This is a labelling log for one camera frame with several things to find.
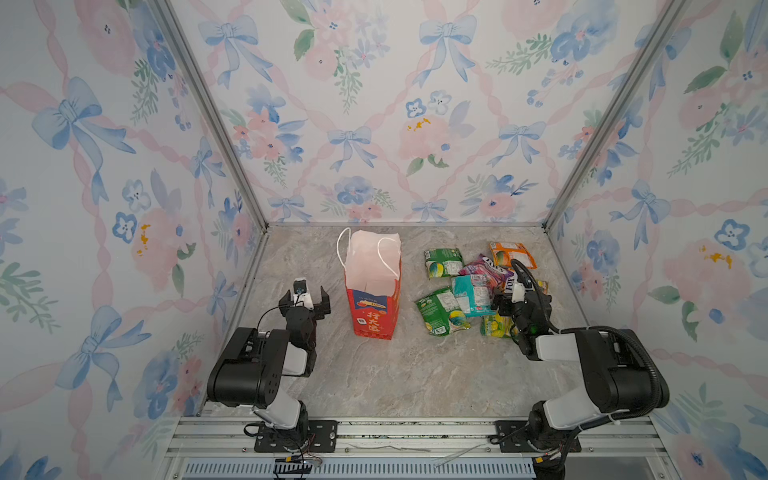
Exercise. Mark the teal snack pack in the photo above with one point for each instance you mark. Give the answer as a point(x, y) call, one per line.
point(473, 294)

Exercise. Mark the green snack pack front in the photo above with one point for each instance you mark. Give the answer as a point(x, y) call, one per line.
point(441, 313)

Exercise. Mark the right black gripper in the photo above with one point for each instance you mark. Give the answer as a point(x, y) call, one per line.
point(522, 307)

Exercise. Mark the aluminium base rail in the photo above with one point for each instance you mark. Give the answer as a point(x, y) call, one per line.
point(411, 448)

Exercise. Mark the purple berries candy pack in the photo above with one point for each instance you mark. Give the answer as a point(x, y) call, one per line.
point(485, 267)

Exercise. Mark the red paper bag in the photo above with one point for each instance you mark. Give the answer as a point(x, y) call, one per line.
point(372, 265)

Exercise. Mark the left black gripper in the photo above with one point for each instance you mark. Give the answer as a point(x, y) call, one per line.
point(303, 308)

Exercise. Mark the orange snack pack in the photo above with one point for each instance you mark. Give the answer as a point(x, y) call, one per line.
point(504, 253)

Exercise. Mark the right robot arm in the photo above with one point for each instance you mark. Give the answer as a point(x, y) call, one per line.
point(620, 381)

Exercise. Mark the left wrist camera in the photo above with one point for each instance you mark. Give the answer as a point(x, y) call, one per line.
point(301, 296)

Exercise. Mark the yellow green candy pack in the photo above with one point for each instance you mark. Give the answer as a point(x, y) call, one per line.
point(498, 327)

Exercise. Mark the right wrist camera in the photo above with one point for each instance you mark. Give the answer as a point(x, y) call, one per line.
point(518, 292)

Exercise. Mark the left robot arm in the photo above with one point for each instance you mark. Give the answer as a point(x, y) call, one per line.
point(253, 363)

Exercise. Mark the green snack pack back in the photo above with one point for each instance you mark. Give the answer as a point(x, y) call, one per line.
point(443, 262)

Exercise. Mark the green snack pack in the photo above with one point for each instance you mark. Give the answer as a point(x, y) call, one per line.
point(443, 262)
point(441, 313)

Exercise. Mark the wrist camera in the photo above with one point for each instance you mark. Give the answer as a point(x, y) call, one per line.
point(518, 292)
point(301, 296)

